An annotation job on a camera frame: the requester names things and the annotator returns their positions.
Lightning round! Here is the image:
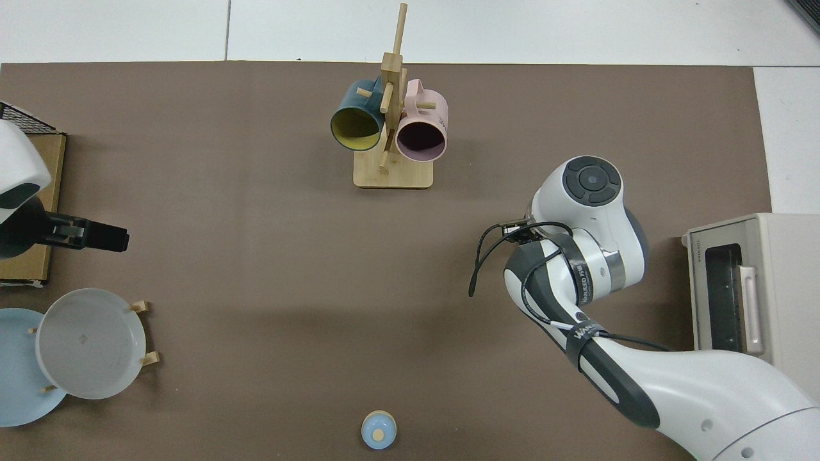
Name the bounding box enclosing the grey plate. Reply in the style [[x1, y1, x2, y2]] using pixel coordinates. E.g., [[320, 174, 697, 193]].
[[35, 288, 147, 401]]

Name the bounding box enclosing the wooden plate rack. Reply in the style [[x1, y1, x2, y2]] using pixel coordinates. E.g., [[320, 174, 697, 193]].
[[27, 300, 161, 393]]

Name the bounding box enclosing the light blue plate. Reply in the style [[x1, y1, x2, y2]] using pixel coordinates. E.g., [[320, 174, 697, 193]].
[[0, 308, 68, 428]]

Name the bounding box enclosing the brown table cloth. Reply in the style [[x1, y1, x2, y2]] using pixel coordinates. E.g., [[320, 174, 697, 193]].
[[0, 61, 773, 461]]

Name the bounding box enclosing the dark blue cup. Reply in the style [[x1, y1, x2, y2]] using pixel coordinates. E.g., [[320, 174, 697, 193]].
[[330, 78, 386, 152]]

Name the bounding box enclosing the wooden cup stand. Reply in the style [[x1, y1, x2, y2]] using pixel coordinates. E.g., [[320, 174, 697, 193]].
[[353, 3, 435, 190]]

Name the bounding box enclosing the small blue round thing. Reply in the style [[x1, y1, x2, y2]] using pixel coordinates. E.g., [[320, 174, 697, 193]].
[[361, 410, 398, 450]]

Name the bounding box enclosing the pink cup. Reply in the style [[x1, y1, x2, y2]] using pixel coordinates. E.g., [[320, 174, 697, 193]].
[[395, 79, 449, 163]]

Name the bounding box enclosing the pale toaster oven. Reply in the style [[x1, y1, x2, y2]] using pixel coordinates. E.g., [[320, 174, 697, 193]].
[[681, 213, 820, 404]]

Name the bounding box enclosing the dark grey flat device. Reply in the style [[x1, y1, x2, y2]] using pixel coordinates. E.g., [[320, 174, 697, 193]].
[[787, 0, 820, 36]]

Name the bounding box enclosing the wire basket with wooden floor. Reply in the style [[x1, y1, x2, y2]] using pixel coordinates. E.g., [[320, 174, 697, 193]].
[[0, 101, 67, 287]]

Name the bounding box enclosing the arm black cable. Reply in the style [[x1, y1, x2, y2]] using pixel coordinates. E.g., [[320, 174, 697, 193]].
[[469, 221, 673, 353]]

